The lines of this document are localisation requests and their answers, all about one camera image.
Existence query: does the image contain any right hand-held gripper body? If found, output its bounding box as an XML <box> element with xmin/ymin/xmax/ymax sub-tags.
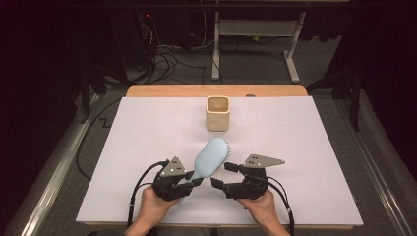
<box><xmin>222</xmin><ymin>153</ymin><xmax>286</xmax><ymax>201</ymax></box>

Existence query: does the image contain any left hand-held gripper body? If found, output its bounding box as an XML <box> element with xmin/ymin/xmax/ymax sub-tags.
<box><xmin>151</xmin><ymin>155</ymin><xmax>195</xmax><ymax>202</ymax></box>

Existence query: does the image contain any light blue hairbrush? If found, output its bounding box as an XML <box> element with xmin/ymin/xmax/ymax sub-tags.
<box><xmin>179</xmin><ymin>137</ymin><xmax>232</xmax><ymax>204</ymax></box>

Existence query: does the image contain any beige square cup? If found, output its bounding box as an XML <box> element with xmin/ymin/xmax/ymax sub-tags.
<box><xmin>205</xmin><ymin>95</ymin><xmax>231</xmax><ymax>133</ymax></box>

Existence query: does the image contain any person's right hand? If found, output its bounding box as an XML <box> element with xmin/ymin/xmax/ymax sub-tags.
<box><xmin>236</xmin><ymin>189</ymin><xmax>279</xmax><ymax>227</ymax></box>

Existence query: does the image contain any person's left hand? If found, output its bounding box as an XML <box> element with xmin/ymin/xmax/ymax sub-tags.
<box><xmin>136</xmin><ymin>186</ymin><xmax>181</xmax><ymax>230</ymax></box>

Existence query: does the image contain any white paper table cover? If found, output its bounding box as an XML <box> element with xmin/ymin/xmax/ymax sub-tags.
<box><xmin>76</xmin><ymin>95</ymin><xmax>364</xmax><ymax>227</ymax></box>

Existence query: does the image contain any black metal stand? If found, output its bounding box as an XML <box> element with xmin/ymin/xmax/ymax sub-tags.
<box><xmin>77</xmin><ymin>63</ymin><xmax>109</xmax><ymax>125</ymax></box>
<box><xmin>306</xmin><ymin>65</ymin><xmax>363</xmax><ymax>133</ymax></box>

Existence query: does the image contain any dark equipment with red light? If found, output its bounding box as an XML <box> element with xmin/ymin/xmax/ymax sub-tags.
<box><xmin>109</xmin><ymin>9</ymin><xmax>158</xmax><ymax>75</ymax></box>

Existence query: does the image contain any left hand-held gripper cable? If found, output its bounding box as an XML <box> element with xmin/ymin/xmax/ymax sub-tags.
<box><xmin>127</xmin><ymin>159</ymin><xmax>170</xmax><ymax>229</ymax></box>

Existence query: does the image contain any hand-held gripper cable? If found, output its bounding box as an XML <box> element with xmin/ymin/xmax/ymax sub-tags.
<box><xmin>267</xmin><ymin>176</ymin><xmax>295</xmax><ymax>236</ymax></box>
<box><xmin>127</xmin><ymin>159</ymin><xmax>170</xmax><ymax>229</ymax></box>

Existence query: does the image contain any right hand-held gripper cable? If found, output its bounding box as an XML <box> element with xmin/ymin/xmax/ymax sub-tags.
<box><xmin>267</xmin><ymin>176</ymin><xmax>295</xmax><ymax>236</ymax></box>

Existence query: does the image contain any long black floor cable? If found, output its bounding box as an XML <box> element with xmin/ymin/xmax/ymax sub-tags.
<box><xmin>76</xmin><ymin>97</ymin><xmax>123</xmax><ymax>181</ymax></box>

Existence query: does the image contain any aluminium floor rail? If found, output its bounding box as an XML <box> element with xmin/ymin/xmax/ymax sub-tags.
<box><xmin>333</xmin><ymin>97</ymin><xmax>417</xmax><ymax>236</ymax></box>
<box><xmin>3</xmin><ymin>92</ymin><xmax>101</xmax><ymax>236</ymax></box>

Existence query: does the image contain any tangle of floor cables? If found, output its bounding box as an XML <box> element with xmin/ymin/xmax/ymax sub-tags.
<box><xmin>137</xmin><ymin>13</ymin><xmax>224</xmax><ymax>85</ymax></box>

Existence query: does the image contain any white metal stand frame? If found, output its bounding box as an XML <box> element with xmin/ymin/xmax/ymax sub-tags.
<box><xmin>210</xmin><ymin>11</ymin><xmax>308</xmax><ymax>84</ymax></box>

